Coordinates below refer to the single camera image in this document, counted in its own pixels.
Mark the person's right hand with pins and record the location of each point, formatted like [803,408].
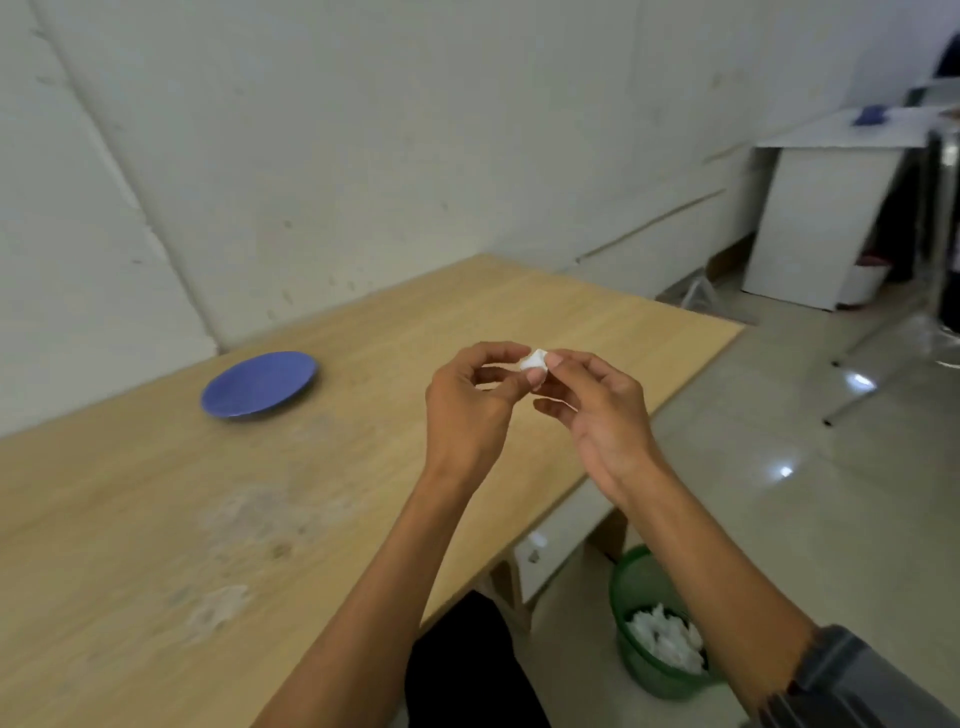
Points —
[607,427]

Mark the person's left hand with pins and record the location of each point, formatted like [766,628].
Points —
[461,420]

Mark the person's left thumb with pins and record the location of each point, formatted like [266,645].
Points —
[517,377]

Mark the small white tissue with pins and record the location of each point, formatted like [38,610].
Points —
[534,361]

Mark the person's right forearm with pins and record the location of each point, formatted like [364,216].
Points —
[705,577]

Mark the person's left forearm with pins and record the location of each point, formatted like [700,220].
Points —
[375,600]

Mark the white table apron panel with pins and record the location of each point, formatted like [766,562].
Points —
[559,540]

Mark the small grey tripod stand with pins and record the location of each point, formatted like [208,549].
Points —
[699,292]

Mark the blue plate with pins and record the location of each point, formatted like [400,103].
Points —
[259,384]

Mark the person's black trousers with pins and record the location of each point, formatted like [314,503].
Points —
[469,667]

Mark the pile of white crumpled tissues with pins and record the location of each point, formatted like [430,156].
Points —
[667,641]

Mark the green mesh waste bin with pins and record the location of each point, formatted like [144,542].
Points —
[645,675]

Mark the white desk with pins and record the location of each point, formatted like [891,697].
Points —
[810,217]

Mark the white bucket with pink rim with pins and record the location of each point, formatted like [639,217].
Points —
[864,281]

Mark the small blue object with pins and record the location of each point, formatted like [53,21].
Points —
[871,115]

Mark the person's grey sleeve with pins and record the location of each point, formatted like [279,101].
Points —
[855,690]

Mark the metal frame stand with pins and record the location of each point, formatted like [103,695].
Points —
[937,225]

